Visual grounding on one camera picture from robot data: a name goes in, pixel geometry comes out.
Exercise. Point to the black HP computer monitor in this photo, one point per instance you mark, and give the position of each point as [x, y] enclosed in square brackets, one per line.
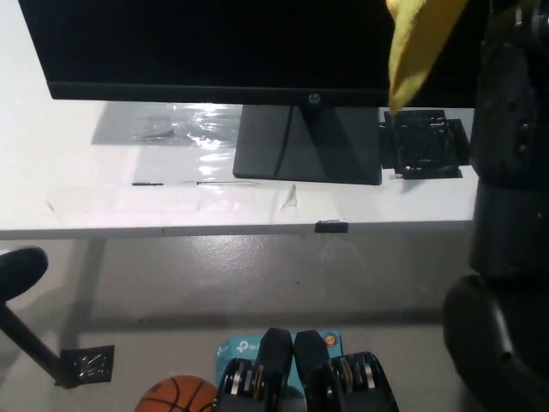
[214, 43]

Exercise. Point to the black metal stand leg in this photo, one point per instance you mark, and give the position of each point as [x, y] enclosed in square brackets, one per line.
[25, 339]

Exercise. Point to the orange basketball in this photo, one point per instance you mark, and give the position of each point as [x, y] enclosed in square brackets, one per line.
[176, 395]

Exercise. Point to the white desk leg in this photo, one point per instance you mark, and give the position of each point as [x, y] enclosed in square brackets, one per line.
[81, 292]

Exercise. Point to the black clip on table edge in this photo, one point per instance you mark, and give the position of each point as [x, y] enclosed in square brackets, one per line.
[331, 226]

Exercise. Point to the clear plastic sheet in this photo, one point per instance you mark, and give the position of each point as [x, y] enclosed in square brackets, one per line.
[206, 129]

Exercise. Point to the black floor tape patch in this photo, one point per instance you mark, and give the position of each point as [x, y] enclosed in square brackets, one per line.
[90, 365]

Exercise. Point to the teal tp-link box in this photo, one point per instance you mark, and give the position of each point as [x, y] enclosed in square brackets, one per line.
[240, 345]

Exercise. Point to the black robot left body block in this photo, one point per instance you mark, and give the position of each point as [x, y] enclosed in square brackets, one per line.
[270, 365]

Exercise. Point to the black plastic tray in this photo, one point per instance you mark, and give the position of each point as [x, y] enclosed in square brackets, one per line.
[429, 141]

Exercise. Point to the yellow microfiber cloth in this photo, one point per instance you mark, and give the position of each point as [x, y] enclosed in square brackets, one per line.
[416, 51]

